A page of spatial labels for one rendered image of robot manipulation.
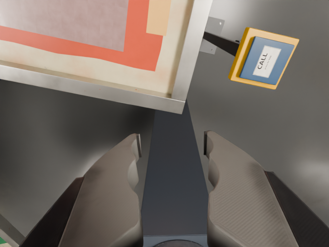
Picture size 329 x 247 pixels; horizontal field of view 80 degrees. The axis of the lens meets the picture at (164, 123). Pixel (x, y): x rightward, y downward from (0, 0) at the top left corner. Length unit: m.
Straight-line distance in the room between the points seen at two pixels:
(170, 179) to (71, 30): 0.48
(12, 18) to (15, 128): 1.59
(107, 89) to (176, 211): 0.35
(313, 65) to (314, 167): 0.99
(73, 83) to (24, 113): 1.48
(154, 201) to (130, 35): 0.43
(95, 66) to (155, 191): 0.37
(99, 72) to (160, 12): 0.21
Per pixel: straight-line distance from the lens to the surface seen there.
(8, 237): 1.12
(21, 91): 1.94
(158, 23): 0.52
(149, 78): 0.54
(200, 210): 0.55
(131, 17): 0.52
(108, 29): 0.54
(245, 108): 1.72
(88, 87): 0.55
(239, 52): 0.56
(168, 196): 0.58
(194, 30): 0.49
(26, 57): 0.64
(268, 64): 0.57
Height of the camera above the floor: 1.47
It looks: 62 degrees down
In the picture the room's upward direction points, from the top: 178 degrees counter-clockwise
